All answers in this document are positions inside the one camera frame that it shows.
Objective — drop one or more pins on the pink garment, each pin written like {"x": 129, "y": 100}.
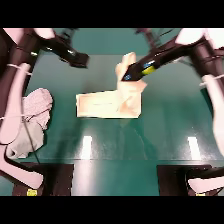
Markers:
{"x": 37, "y": 105}

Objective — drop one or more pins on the grey garment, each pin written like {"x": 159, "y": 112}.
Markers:
{"x": 28, "y": 138}

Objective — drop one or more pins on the cream shirt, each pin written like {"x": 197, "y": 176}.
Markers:
{"x": 100, "y": 106}

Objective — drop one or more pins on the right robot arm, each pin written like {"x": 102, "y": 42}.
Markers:
{"x": 203, "y": 53}

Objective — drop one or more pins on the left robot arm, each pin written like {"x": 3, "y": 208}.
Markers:
{"x": 17, "y": 66}

